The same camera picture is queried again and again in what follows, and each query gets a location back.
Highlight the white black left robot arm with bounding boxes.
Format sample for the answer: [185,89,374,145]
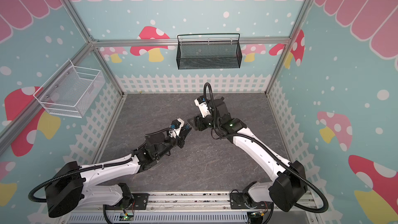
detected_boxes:
[45,124,192,218]

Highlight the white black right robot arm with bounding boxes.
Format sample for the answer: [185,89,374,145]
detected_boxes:
[189,96,308,212]

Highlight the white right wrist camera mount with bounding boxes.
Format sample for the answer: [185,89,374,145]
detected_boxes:
[194,95,211,118]

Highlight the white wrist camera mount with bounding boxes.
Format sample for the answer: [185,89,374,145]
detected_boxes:
[169,118,184,138]
[194,95,211,118]

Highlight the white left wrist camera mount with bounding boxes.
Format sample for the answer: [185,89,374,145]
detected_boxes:
[169,118,184,138]

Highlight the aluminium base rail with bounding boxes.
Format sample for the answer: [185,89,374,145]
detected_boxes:
[58,191,319,214]

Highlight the black mesh wall basket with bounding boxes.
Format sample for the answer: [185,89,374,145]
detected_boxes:
[176,33,243,69]

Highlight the black corrugated right cable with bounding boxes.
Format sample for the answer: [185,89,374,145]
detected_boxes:
[203,82,329,214]

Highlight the black corrugated cable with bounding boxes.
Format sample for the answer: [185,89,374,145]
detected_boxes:
[27,129,175,203]
[203,82,329,214]

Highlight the white ribbed cable duct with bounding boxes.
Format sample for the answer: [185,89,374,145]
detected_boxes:
[66,212,249,224]

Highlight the white wire wall basket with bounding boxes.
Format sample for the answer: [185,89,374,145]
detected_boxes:
[33,65,106,118]

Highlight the aluminium frame profile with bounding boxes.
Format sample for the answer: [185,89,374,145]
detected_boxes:
[0,0,126,155]

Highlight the black corrugated left cable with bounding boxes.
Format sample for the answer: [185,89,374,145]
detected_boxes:
[27,129,175,203]

